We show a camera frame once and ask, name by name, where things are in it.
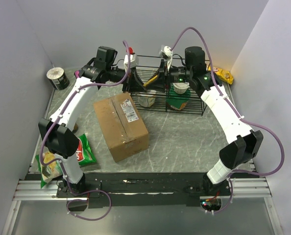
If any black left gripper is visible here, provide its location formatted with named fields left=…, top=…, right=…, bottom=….
left=107, top=66, right=147, bottom=94

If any brown cardboard box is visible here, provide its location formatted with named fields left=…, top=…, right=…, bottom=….
left=94, top=93, right=149, bottom=163

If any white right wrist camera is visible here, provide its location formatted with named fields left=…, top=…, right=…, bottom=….
left=159, top=45, right=173, bottom=71

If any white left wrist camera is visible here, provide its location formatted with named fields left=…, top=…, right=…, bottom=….
left=123, top=53, right=139, bottom=70

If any small brown jar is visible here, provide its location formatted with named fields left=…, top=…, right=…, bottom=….
left=72, top=124, right=78, bottom=133

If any green Chuba chips bag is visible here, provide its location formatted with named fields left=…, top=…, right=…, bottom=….
left=35, top=134, right=97, bottom=188

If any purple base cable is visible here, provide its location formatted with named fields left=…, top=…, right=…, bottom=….
left=66, top=188, right=115, bottom=221

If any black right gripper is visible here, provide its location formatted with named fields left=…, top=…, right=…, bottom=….
left=145, top=59, right=192, bottom=94

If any black wire basket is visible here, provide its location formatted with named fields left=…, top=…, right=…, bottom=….
left=123, top=51, right=212, bottom=115

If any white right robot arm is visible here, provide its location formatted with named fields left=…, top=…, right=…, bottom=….
left=145, top=46, right=263, bottom=195

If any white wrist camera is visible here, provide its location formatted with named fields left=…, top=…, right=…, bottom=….
left=159, top=45, right=173, bottom=71
left=123, top=53, right=139, bottom=70

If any green canister in basket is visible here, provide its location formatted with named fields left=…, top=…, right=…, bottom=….
left=166, top=86, right=191, bottom=111

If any yellow utility knife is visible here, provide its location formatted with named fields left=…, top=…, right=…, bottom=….
left=143, top=75, right=158, bottom=87

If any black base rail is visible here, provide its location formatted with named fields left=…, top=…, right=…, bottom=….
left=56, top=172, right=232, bottom=209

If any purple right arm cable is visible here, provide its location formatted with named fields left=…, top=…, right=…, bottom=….
left=171, top=26, right=285, bottom=178

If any pink yogurt cup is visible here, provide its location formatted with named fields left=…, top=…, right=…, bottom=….
left=74, top=70, right=79, bottom=78

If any black can white lid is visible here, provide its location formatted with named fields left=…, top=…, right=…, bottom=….
left=46, top=67, right=70, bottom=90

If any yellow snack bag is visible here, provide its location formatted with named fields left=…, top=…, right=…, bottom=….
left=213, top=67, right=234, bottom=85

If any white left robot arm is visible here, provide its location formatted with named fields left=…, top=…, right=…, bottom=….
left=38, top=41, right=134, bottom=197

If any white lidded jar in basket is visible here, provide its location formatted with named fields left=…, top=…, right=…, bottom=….
left=138, top=90, right=156, bottom=108

